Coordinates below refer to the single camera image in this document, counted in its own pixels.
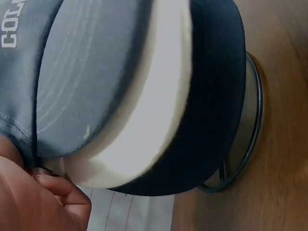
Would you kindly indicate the dark navy cap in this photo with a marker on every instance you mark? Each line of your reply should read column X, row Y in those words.
column 214, row 84

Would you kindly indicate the grey-blue cap with white lettering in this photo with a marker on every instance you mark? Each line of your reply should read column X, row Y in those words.
column 84, row 84

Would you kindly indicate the person's left hand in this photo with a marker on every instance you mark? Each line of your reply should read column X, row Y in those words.
column 29, row 197

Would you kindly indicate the cream white cap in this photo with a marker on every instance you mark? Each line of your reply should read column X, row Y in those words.
column 154, row 101

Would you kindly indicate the person's left fingers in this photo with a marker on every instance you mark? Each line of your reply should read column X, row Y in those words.
column 74, row 197

